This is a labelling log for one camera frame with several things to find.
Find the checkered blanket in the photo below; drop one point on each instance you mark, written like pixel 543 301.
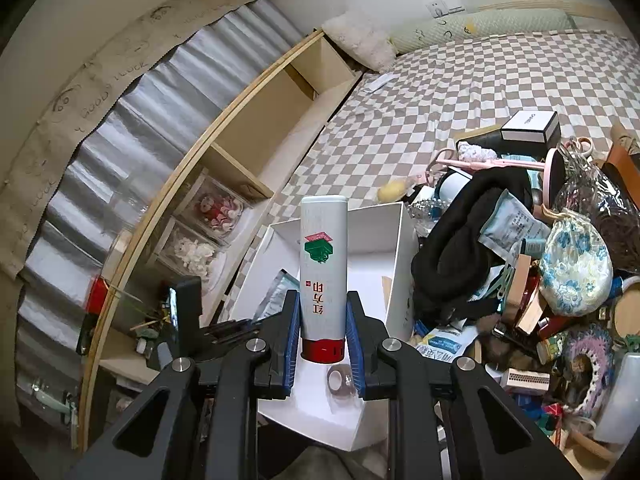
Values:
pixel 450 90

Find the wooden bed rail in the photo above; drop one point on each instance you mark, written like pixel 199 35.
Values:
pixel 550 9

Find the clear tape roll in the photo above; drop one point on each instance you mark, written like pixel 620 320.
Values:
pixel 341 377

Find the white round jar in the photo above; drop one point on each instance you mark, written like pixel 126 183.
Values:
pixel 452 185

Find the fluffy white pillow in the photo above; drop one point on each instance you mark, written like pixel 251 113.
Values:
pixel 357 40

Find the white plastic bottle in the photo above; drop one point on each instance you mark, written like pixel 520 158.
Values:
pixel 622 400

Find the blue floral pouch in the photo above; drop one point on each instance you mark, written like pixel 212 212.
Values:
pixel 575 265

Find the clear plastic bag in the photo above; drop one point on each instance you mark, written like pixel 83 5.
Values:
pixel 600 195

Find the white wall socket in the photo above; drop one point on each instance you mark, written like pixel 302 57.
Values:
pixel 445 6

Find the white tube with red cap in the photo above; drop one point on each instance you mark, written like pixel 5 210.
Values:
pixel 322 260

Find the yellow plush toy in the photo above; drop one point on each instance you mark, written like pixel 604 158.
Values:
pixel 393 191

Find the black cloth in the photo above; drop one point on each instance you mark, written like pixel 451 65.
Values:
pixel 460 255

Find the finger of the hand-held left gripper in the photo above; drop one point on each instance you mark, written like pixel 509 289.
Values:
pixel 227 329

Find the small perforated wooden box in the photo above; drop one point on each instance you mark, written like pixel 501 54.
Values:
pixel 527 380

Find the white paper slip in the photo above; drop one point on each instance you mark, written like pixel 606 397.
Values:
pixel 380 83

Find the grey blue foil packet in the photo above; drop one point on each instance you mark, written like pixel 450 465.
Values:
pixel 275 295

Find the purple crochet piece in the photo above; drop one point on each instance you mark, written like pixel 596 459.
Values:
pixel 587 360

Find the white storage box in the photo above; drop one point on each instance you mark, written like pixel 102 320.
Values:
pixel 372 240

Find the black and white box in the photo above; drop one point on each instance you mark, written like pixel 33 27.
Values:
pixel 530 127

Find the long wooden shelf unit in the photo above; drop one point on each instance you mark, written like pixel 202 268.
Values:
pixel 260 125

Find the red bear doll display case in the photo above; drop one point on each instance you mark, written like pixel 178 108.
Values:
pixel 217 210

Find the pale blue foil sachet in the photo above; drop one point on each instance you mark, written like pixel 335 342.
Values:
pixel 515 222

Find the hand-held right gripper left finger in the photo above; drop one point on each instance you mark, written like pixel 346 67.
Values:
pixel 291 350

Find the white plush doll display case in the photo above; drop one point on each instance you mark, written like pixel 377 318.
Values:
pixel 190 250

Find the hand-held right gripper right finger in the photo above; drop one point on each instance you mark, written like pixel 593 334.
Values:
pixel 354 350

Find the blue white packet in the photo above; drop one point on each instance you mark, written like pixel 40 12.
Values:
pixel 445 345

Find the dark flat box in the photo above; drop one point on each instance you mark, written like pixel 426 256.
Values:
pixel 477 139

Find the green bolster pillow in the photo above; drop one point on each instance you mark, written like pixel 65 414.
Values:
pixel 480 27

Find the round wooden disc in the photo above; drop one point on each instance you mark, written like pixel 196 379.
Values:
pixel 629 315

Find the silver curtain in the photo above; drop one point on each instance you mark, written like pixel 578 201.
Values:
pixel 150 125

